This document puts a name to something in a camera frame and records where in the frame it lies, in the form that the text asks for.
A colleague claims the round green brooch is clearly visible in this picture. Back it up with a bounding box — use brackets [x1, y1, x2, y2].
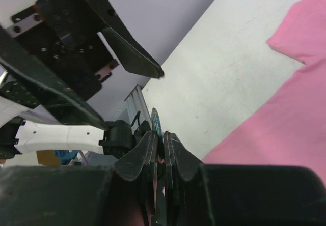
[151, 108, 162, 137]

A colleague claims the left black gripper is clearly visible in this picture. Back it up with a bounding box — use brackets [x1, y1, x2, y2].
[1, 0, 164, 130]

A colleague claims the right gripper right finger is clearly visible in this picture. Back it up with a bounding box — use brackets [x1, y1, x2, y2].
[163, 131, 202, 225]

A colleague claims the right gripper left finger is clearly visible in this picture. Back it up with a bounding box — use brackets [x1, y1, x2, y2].
[113, 131, 158, 225]

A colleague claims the pink t-shirt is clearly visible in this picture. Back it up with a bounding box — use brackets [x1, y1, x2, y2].
[203, 0, 325, 180]

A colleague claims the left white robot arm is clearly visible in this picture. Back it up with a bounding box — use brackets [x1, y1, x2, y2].
[1, 0, 164, 159]

